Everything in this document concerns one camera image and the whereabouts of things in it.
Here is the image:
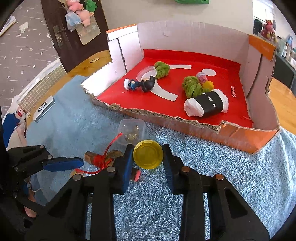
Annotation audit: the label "small green plush ball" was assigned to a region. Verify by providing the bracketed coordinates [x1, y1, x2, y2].
[154, 61, 171, 79]

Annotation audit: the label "clear small plastic box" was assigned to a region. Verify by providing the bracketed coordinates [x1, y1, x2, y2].
[117, 118, 146, 146]

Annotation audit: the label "yellow plastic lid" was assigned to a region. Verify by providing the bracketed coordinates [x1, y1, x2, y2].
[133, 140, 164, 170]

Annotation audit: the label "yellow small toy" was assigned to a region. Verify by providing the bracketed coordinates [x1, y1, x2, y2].
[202, 80, 214, 92]

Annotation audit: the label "pink figure clear dome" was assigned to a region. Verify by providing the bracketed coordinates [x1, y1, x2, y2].
[196, 72, 208, 84]

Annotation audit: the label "pink plush pig toys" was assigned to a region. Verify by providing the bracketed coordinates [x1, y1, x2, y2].
[65, 0, 94, 27]

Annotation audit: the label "green plush bundle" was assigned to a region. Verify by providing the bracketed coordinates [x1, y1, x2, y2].
[182, 76, 203, 99]

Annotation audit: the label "cardboard box red bottom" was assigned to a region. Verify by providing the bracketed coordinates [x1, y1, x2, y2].
[82, 21, 280, 154]

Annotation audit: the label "dark wooden door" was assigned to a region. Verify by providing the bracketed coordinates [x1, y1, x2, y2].
[41, 1, 108, 72]

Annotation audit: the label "red dragon plush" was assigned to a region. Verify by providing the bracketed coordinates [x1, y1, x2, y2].
[260, 20, 276, 42]

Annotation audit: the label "green plush toy on door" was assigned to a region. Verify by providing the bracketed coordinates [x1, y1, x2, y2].
[84, 0, 97, 12]

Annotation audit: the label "light blue fluffy towel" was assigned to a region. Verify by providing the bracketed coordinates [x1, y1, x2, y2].
[27, 76, 295, 240]

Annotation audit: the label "white square device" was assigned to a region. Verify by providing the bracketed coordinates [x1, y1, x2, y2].
[33, 96, 55, 123]

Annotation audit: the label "cartoon figure round base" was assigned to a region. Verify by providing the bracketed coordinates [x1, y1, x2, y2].
[123, 66, 157, 92]

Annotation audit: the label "wooden stick red ribbon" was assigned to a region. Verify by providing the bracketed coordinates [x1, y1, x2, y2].
[70, 133, 141, 182]

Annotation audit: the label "black white socks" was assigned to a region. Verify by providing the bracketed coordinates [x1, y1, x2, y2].
[184, 89, 229, 117]

